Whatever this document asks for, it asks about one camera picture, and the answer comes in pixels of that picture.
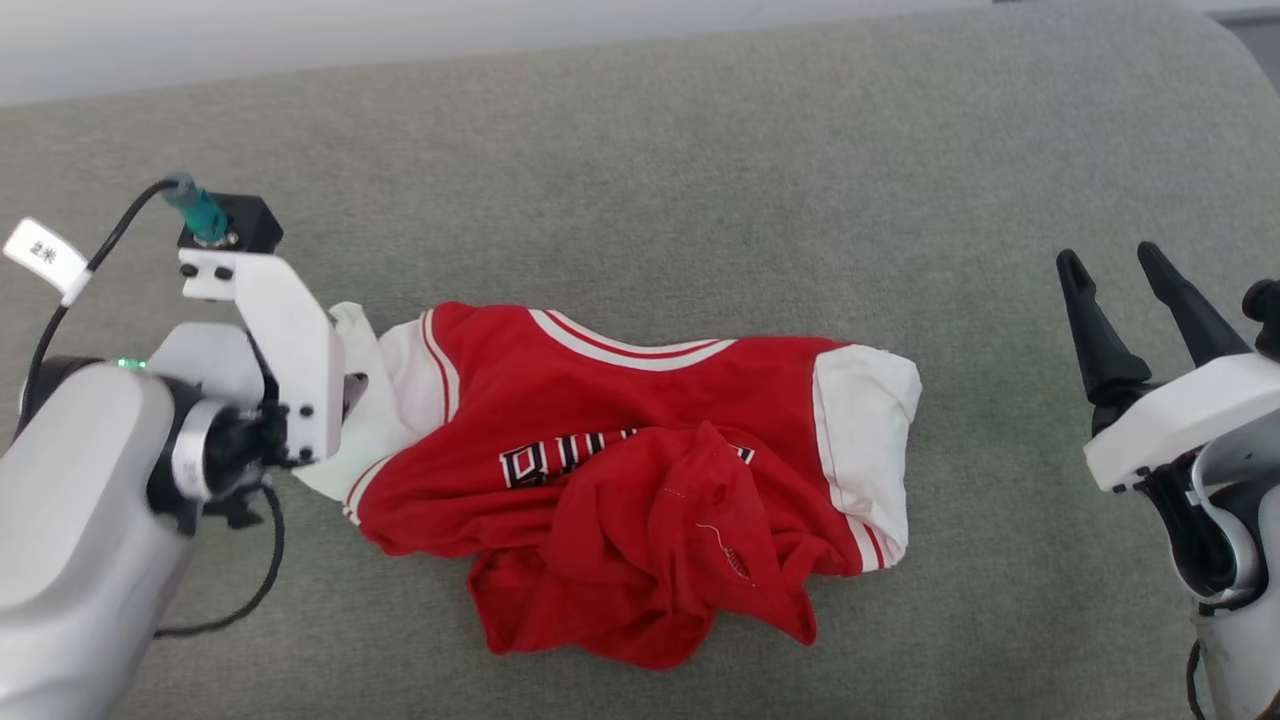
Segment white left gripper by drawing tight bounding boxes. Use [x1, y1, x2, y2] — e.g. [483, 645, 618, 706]
[179, 250, 369, 467]

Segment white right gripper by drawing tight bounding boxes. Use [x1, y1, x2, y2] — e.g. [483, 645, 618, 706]
[1057, 242, 1280, 494]

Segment red white basketball jersey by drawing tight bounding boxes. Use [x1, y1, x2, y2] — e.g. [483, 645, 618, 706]
[290, 300, 924, 672]

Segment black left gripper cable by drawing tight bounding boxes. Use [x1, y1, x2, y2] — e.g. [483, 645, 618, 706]
[153, 478, 288, 640]

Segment teal cable connector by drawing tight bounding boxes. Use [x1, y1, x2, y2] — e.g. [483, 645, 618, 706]
[162, 174, 232, 244]

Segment black camera cable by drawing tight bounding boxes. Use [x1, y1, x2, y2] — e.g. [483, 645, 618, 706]
[18, 178, 191, 421]

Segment white paper cable label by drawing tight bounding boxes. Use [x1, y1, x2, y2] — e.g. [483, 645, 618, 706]
[3, 217, 92, 307]

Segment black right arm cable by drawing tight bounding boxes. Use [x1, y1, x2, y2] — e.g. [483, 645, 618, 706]
[1186, 640, 1212, 720]

